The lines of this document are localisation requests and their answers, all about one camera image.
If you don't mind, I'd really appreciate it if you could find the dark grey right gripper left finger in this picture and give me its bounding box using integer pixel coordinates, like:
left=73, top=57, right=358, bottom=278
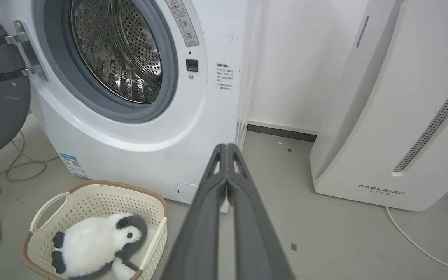
left=161, top=143, right=228, bottom=280

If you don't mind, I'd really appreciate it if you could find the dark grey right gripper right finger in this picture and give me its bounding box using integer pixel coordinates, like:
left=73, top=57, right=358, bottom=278
left=227, top=143, right=296, bottom=280

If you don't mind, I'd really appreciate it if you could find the white grey plush penguin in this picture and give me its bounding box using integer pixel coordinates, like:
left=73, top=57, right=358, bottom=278
left=51, top=212, right=148, bottom=280

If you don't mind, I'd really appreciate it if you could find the cream perforated laundry basket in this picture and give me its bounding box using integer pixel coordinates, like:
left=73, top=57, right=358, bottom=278
left=21, top=180, right=169, bottom=280

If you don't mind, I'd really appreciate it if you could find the white front-load washing machine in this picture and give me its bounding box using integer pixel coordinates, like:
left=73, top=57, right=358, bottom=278
left=0, top=0, right=264, bottom=214

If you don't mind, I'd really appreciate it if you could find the white Feelbird air purifier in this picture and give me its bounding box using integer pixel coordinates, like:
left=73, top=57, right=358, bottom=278
left=310, top=0, right=448, bottom=212

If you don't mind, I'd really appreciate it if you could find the white power cable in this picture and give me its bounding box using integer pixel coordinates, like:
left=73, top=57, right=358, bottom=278
left=385, top=177, right=448, bottom=268

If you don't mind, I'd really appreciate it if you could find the grey floor cable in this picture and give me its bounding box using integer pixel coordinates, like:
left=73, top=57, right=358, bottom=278
left=0, top=130, right=60, bottom=260

